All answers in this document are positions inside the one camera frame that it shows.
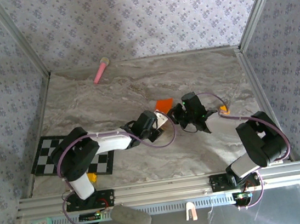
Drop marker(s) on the grey oval stone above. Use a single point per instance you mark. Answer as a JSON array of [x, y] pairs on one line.
[[130, 217]]

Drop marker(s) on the aluminium front rail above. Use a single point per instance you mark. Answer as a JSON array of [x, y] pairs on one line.
[[163, 190]]

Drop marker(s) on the white plastic hook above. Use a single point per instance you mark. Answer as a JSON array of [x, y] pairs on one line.
[[190, 209]]

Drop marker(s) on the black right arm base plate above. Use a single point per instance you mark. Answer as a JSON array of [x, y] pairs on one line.
[[217, 183]]

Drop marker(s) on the pink toy microphone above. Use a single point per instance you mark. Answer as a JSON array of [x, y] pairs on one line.
[[100, 71]]

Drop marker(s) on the black and grey checkerboard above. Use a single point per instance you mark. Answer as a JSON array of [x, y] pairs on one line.
[[45, 159]]

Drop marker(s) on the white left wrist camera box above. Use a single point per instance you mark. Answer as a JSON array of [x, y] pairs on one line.
[[162, 118]]

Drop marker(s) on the orange paper sheet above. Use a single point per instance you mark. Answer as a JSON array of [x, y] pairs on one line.
[[163, 105]]

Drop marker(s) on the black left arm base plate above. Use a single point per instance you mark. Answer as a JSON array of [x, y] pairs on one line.
[[106, 198]]

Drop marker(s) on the right circuit board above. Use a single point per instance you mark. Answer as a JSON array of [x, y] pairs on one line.
[[242, 196]]

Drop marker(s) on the aluminium frame post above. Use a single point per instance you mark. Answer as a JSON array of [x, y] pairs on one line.
[[21, 40], [258, 3]]

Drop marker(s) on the aluminium back rail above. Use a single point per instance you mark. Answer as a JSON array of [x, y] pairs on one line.
[[159, 57]]

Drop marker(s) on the circuit board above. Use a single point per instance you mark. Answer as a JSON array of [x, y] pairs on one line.
[[242, 196], [89, 217]]

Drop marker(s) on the aluminium side rail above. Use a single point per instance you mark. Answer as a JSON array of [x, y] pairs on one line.
[[257, 86], [42, 112]]

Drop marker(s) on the left circuit board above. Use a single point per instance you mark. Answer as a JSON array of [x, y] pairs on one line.
[[89, 217]]

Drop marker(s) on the small yellow block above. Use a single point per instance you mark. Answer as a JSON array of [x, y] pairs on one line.
[[92, 177]]

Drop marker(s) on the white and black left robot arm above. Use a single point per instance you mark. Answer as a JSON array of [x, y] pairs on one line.
[[78, 157]]

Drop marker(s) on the shiny steel plate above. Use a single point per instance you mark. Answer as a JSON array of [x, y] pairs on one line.
[[236, 222]]

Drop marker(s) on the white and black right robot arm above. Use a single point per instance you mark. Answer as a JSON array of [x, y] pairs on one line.
[[264, 141]]

